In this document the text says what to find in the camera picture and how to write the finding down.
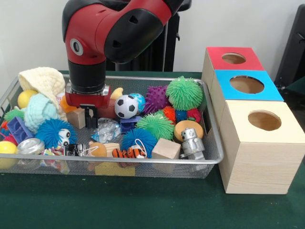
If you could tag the green spiky ball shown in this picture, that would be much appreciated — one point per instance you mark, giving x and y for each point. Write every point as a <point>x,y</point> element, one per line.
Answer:
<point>156,126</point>

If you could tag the small wooden block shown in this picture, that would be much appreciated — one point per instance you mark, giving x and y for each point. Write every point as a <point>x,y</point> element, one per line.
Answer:
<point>166,149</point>
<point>76,118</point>

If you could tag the toy hamburger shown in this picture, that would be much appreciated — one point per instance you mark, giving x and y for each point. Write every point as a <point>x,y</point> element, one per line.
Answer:
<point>188,128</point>

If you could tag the black chair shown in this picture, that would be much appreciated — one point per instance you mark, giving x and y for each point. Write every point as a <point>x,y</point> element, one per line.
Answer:
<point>293,47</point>

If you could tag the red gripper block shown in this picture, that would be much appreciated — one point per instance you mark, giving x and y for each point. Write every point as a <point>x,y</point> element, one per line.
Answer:
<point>88,99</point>

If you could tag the light teal knitted cloth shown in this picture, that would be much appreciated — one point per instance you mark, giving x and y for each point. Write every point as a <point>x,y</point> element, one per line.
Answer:
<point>40,110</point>

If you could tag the green furry ball with eyes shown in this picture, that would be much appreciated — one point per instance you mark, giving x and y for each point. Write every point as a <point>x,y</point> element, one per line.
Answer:
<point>184,93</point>

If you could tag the silver metal can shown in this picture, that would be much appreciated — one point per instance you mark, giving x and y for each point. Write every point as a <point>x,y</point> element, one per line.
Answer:
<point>30,146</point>

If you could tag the dark green table cloth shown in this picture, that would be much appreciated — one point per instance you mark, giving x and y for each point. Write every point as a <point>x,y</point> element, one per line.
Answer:
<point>143,205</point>

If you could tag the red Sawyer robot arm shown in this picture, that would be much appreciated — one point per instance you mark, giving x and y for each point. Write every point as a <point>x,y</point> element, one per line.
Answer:
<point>109,33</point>

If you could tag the shallow clear mesh bin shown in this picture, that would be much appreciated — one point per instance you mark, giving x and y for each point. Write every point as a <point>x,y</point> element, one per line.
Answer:
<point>212,160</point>

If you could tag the yellow smiley face ball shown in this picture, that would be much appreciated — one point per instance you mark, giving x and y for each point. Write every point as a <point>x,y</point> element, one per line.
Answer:
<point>26,98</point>

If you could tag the clear crumpled plastic packet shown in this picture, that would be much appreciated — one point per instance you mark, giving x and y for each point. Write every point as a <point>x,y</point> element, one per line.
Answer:
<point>107,131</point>

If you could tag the purple toy block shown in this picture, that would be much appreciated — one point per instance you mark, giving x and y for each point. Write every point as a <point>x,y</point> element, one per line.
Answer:
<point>129,125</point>

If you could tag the blue spiky ball with eyes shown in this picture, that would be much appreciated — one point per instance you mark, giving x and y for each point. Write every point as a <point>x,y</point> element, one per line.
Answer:
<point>52,132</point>

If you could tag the purple spiky ball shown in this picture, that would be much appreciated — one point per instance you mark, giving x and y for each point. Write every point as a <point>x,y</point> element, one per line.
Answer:
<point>156,99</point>

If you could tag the cream knitted cloth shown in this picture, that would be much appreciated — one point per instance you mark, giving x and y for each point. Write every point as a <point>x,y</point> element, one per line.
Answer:
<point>43,81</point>

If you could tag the orange toy building block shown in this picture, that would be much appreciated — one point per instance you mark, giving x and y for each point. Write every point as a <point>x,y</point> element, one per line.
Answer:
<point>66,106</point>

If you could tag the black and white soccer ball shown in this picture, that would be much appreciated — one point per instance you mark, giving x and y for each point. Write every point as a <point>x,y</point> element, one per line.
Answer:
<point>126,107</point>

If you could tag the small brown basketball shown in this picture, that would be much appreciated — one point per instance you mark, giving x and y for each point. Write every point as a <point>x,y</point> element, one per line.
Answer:
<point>107,110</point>

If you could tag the plain yellow ball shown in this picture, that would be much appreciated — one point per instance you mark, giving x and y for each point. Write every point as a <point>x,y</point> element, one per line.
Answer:
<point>6,153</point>

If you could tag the silver toy robot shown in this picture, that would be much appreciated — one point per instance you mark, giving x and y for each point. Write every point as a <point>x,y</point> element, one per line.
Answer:
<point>192,143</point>

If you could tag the globe print ball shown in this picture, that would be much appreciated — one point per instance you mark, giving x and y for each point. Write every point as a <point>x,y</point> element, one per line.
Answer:
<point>140,101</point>

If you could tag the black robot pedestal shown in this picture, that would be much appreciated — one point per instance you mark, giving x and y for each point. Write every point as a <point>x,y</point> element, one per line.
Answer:
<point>157,52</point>

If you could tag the wooden box with three holes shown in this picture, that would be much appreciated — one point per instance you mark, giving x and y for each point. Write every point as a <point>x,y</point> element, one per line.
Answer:
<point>257,162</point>

